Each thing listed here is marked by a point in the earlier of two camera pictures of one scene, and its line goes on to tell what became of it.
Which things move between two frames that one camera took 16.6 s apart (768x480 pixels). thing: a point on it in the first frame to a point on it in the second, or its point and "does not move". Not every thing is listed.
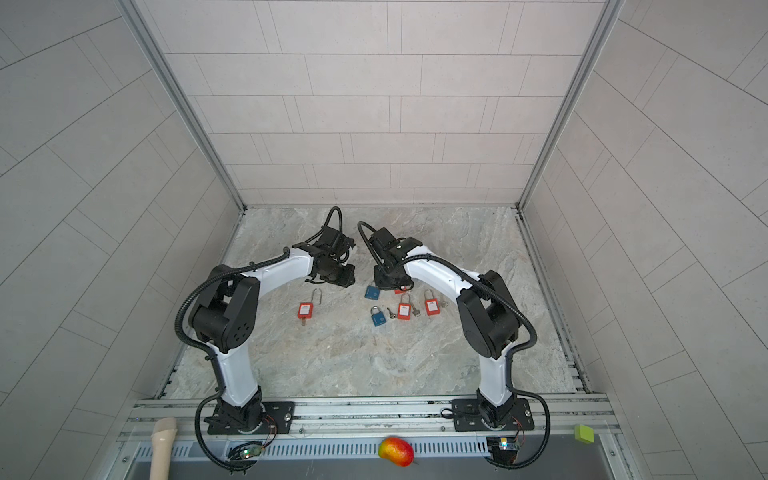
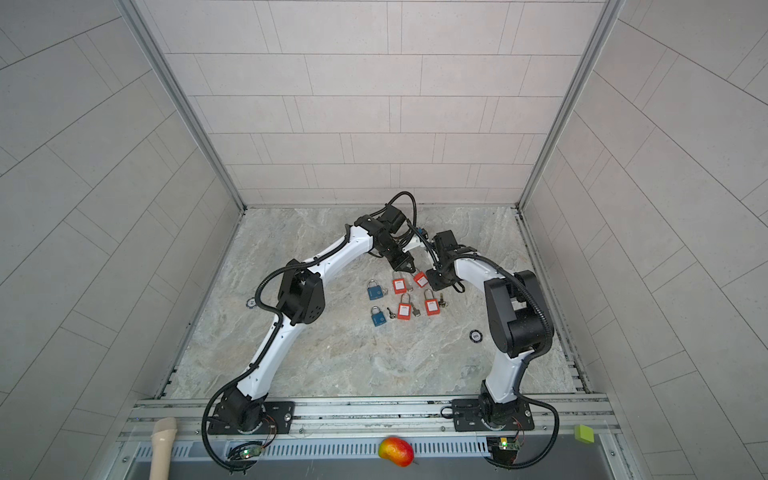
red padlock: [405, 308] does not move
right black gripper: [380, 282] to [434, 282]
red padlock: [432, 305] does not move
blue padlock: [377, 316] does not move
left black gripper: [341, 274] to [400, 257]
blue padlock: [372, 292] does not move
